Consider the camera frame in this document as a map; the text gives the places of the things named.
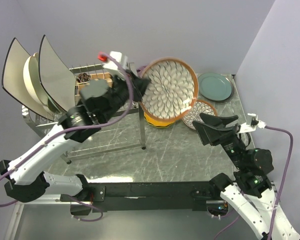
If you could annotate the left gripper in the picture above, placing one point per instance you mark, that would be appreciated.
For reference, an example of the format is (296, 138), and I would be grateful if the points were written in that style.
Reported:
(140, 86)

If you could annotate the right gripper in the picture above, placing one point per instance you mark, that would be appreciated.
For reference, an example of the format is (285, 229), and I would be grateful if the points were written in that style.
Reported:
(207, 131)

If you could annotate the white ribbed brown bowl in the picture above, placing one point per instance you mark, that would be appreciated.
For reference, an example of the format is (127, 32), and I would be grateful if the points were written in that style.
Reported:
(173, 89)

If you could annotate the dark green round plate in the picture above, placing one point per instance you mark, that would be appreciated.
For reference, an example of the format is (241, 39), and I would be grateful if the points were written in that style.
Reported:
(214, 86)

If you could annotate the orange dotted plate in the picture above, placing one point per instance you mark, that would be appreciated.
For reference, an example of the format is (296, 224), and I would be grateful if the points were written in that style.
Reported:
(157, 123)

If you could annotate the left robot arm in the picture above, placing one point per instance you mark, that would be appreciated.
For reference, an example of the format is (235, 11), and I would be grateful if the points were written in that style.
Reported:
(98, 103)

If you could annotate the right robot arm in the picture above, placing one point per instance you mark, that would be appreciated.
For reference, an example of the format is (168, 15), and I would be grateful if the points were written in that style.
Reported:
(251, 195)

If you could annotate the steel dish rack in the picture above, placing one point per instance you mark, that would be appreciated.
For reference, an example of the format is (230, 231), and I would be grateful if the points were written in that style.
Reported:
(125, 134)

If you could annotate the purple cloth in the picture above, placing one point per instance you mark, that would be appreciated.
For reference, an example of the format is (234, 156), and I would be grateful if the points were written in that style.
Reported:
(140, 70)

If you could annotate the wooden cutlery box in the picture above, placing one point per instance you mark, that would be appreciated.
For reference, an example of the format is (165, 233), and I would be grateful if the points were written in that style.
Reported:
(84, 79)

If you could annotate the black base beam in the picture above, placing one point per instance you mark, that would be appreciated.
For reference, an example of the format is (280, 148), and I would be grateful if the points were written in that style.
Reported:
(134, 196)

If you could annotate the white round plate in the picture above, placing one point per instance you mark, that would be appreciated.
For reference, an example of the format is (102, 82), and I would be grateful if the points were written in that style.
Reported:
(32, 82)

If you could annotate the large square plate, far left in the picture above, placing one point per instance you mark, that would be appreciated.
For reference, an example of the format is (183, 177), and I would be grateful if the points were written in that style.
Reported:
(12, 80)

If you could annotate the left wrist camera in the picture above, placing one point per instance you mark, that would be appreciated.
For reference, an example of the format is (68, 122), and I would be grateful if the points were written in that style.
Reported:
(115, 63)

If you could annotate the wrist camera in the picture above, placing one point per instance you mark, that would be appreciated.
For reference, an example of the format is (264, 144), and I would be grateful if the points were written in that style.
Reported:
(251, 124)
(115, 63)

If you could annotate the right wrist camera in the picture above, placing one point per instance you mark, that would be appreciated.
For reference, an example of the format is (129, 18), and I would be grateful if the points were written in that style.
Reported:
(251, 124)

